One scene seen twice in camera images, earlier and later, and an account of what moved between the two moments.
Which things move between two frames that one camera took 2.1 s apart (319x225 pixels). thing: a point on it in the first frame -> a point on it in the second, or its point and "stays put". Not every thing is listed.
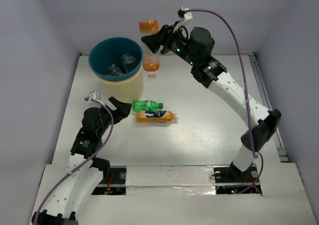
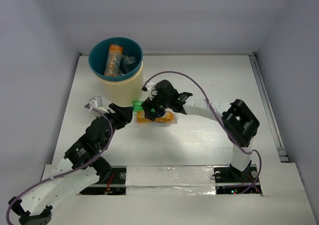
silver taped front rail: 170,180 stays put
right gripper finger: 153,41 -> 151,109
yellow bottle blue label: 159,116 stays put
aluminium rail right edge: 276,137 stays put
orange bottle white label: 150,60 -> 113,60
